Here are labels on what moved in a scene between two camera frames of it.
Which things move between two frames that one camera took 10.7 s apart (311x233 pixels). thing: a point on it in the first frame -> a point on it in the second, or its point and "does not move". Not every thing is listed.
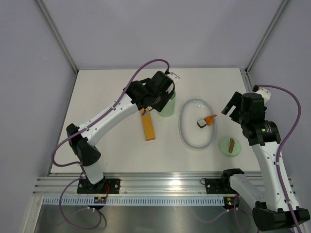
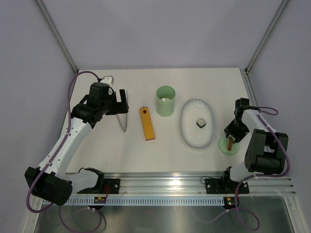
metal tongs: [143, 111] -> [123, 118]
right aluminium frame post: [268, 30] does not move
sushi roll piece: [201, 123] does not move
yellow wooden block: [147, 124] does not move
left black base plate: [85, 187] does not move
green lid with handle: [230, 146] does not move
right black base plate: [219, 186] does not move
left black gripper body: [161, 100] -> [108, 106]
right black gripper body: [243, 120] -> [237, 129]
